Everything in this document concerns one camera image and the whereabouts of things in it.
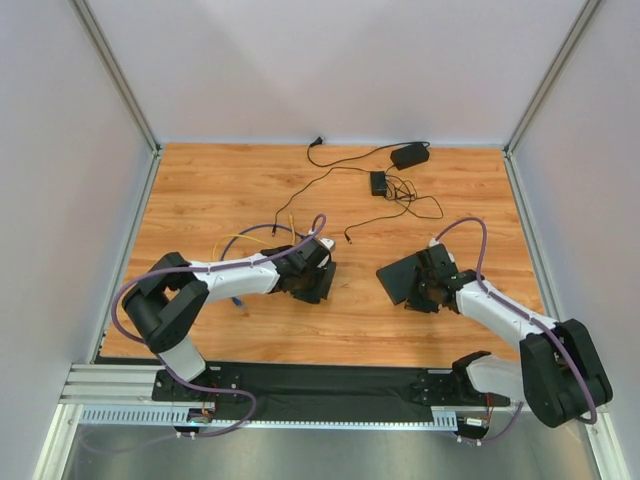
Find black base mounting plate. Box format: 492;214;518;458
151;360;512;424

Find black power cable switch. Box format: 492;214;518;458
344;174;445;246
269;166;374;237

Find small black power adapter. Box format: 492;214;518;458
369;171;388;197

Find aluminium frame rail front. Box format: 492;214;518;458
59;363;609;414

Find yellow ethernet cable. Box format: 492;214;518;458
213;213;311;262

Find black mains cable with plug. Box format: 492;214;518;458
305;135;431;169

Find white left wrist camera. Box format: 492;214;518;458
320;238;336;252

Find large black power adapter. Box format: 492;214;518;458
390;142;430;171

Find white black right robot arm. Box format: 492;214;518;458
406;243;613;428

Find aluminium right corner post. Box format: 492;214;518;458
503;0;603;157

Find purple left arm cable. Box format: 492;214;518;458
109;213;329;441

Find aluminium left corner post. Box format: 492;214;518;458
69;0;161;153

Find grey slotted cable duct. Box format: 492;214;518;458
78;405;458;432

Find aluminium corner post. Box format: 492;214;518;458
503;0;603;157
69;0;161;153

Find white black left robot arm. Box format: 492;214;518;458
121;237;336;381

